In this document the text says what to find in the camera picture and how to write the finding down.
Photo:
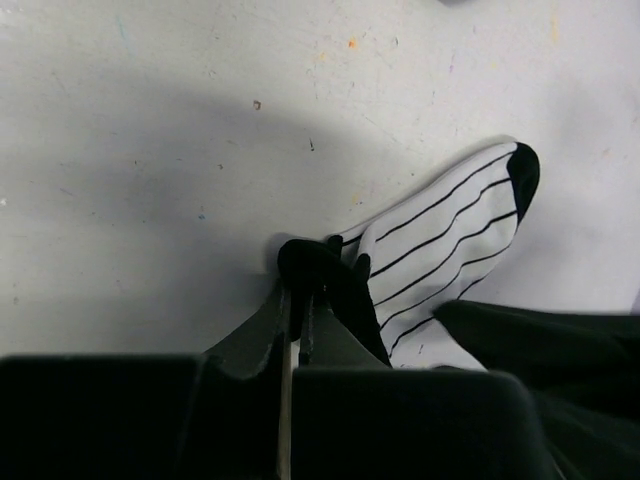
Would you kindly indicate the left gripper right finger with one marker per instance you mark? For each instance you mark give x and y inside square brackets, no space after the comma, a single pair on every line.
[352,417]

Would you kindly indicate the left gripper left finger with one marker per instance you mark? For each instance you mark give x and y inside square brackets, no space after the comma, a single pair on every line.
[213,415]

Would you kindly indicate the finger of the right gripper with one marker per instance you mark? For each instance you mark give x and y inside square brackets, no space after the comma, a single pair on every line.
[581,370]

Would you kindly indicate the white sock black thin stripes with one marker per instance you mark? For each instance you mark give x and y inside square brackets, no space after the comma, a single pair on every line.
[384,278]

